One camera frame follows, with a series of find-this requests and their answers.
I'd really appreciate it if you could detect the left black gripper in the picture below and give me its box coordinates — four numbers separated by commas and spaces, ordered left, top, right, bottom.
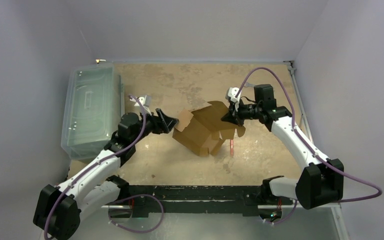
130, 107, 178, 145

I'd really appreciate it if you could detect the brown cardboard box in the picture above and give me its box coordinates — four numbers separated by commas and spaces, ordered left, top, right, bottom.
172, 100, 246, 157

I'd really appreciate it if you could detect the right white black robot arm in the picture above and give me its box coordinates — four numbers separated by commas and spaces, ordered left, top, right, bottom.
221, 84, 344, 210

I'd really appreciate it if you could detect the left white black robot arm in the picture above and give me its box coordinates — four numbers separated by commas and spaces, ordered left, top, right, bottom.
32, 108, 179, 240

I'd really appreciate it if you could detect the silver open-end wrench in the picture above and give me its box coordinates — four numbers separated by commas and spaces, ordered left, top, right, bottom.
244, 82, 255, 88

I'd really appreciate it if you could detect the clear plastic storage bin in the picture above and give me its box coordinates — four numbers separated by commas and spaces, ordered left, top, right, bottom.
61, 63, 125, 162

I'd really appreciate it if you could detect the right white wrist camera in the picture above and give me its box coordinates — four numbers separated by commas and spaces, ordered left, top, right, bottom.
225, 87, 241, 104

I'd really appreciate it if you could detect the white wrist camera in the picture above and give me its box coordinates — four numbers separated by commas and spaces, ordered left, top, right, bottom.
225, 87, 241, 104
130, 95, 153, 116

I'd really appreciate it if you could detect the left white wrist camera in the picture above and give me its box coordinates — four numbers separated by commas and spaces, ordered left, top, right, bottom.
130, 95, 153, 116

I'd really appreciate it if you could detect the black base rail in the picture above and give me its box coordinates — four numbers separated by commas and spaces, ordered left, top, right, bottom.
97, 184, 294, 220

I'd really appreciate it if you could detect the aluminium frame rail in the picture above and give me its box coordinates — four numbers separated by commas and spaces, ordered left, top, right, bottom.
72, 197, 349, 240

